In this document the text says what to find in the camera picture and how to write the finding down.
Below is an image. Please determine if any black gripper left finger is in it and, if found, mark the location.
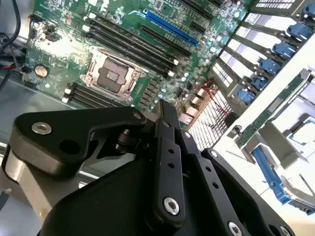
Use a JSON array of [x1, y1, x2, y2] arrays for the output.
[[1, 99, 187, 231]]

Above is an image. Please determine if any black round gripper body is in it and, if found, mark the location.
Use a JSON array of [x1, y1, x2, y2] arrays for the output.
[[40, 152, 222, 236]]

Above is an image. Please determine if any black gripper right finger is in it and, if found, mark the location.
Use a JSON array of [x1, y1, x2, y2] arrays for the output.
[[172, 105, 296, 236]]

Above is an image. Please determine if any green graphics card black shroud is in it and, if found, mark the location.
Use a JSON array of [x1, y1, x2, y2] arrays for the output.
[[227, 70, 315, 148]]

